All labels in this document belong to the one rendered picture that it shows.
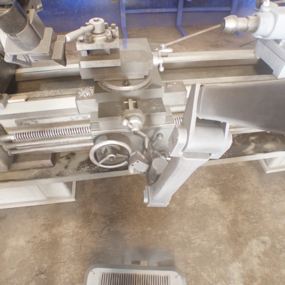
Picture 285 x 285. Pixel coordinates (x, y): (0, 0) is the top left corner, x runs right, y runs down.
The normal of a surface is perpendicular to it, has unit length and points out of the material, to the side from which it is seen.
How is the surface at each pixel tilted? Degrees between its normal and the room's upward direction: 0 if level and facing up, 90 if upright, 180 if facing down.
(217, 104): 81
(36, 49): 30
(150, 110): 0
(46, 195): 90
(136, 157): 43
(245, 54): 48
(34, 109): 36
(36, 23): 90
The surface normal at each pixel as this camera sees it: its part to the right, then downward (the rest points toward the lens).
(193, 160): 0.04, 0.85
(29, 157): 0.00, -0.65
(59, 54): -0.02, -0.19
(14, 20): 0.74, 0.66
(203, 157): 0.18, -0.51
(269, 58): -0.99, 0.10
